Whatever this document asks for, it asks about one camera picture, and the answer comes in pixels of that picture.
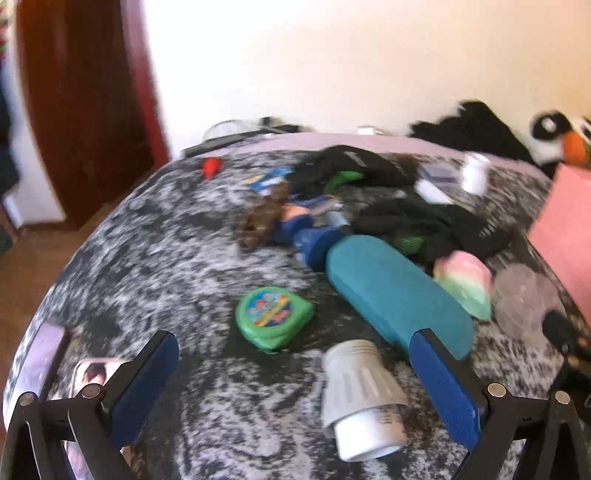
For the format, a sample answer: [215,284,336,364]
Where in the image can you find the grey mottled blanket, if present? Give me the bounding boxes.
[2,148,591,480]

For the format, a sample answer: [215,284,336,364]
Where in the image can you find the lilac blanket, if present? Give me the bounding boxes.
[215,131,548,178]

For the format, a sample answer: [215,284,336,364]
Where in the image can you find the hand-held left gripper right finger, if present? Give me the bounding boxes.
[409,328,591,480]

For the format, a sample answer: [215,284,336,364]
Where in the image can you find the small clear plastic box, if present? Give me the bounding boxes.
[418,161,462,183]

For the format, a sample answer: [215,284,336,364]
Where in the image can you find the blue card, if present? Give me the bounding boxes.
[245,167,295,192]

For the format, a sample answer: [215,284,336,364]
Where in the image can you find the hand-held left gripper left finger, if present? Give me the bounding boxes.
[2,330,181,480]

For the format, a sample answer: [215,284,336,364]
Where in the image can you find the black bar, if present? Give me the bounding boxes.
[180,124,303,158]

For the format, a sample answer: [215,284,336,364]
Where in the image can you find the pink storage box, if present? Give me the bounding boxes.
[526,164,591,312]

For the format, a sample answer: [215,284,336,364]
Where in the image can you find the panda plush toy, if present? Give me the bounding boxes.
[530,111,591,168]

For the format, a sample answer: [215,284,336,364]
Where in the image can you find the clear plastic cups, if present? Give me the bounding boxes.
[492,264,561,340]

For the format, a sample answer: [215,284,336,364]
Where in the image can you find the teal glasses case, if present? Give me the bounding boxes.
[325,234,475,361]

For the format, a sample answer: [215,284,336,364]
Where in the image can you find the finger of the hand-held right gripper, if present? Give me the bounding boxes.
[541,310,591,360]

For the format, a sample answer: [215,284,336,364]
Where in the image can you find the black cloth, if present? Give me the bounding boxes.
[409,99,536,162]

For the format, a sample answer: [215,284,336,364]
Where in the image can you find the doll with brown hair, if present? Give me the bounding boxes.
[233,181,352,272]

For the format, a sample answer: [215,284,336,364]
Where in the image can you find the purple card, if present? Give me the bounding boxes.
[8,322,71,409]

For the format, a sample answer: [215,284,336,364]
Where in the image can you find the white tube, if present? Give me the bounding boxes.
[413,179,452,205]

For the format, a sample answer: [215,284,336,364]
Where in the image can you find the dark wooden door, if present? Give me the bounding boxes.
[16,0,171,230]

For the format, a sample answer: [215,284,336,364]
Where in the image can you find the green round case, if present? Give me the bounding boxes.
[235,285,315,354]

